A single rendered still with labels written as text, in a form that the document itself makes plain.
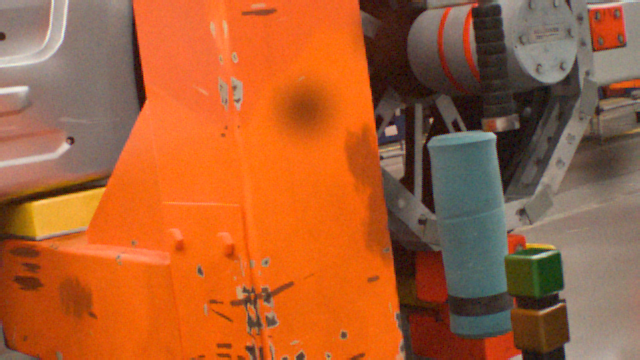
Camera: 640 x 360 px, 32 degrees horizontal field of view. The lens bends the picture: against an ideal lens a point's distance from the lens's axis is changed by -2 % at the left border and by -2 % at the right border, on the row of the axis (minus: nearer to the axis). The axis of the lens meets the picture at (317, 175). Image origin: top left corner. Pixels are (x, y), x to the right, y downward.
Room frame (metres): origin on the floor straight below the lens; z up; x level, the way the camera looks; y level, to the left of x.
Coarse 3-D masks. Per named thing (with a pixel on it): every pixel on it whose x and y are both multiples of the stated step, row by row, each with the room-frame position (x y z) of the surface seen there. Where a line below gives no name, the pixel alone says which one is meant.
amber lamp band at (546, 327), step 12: (516, 312) 1.00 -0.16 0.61; (528, 312) 0.98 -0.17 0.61; (540, 312) 0.98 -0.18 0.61; (552, 312) 0.98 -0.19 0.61; (564, 312) 0.99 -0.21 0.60; (516, 324) 1.00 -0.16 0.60; (528, 324) 0.98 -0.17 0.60; (540, 324) 0.97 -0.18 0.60; (552, 324) 0.98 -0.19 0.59; (564, 324) 0.99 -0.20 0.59; (516, 336) 1.00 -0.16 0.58; (528, 336) 0.99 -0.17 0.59; (540, 336) 0.97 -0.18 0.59; (552, 336) 0.98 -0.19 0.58; (564, 336) 0.99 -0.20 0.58; (516, 348) 1.00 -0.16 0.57; (528, 348) 0.99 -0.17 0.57; (540, 348) 0.98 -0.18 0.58; (552, 348) 0.98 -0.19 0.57
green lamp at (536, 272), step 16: (512, 256) 1.00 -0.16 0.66; (528, 256) 0.98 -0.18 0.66; (544, 256) 0.98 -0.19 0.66; (560, 256) 0.99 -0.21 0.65; (512, 272) 0.99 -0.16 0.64; (528, 272) 0.98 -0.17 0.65; (544, 272) 0.98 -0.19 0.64; (560, 272) 0.99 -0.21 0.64; (512, 288) 1.00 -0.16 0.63; (528, 288) 0.98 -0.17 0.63; (544, 288) 0.98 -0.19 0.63; (560, 288) 0.99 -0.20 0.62
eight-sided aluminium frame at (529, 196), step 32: (576, 0) 1.72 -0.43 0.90; (576, 64) 1.71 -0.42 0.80; (576, 96) 1.71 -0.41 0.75; (544, 128) 1.72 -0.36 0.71; (576, 128) 1.70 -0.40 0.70; (544, 160) 1.67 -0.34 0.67; (384, 192) 1.46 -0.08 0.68; (512, 192) 1.67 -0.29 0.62; (544, 192) 1.64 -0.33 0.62; (416, 224) 1.49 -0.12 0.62; (512, 224) 1.60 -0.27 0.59
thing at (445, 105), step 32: (384, 0) 1.63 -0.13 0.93; (416, 0) 1.66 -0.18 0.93; (384, 32) 1.62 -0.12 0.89; (384, 64) 1.62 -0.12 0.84; (384, 96) 1.61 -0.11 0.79; (416, 96) 1.70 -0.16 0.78; (480, 96) 1.75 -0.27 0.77; (384, 128) 1.61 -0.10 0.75; (416, 128) 1.64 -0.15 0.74; (448, 128) 1.68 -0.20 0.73; (480, 128) 1.84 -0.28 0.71; (416, 160) 1.64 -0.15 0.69; (512, 160) 1.73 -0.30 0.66; (416, 192) 1.63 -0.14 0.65
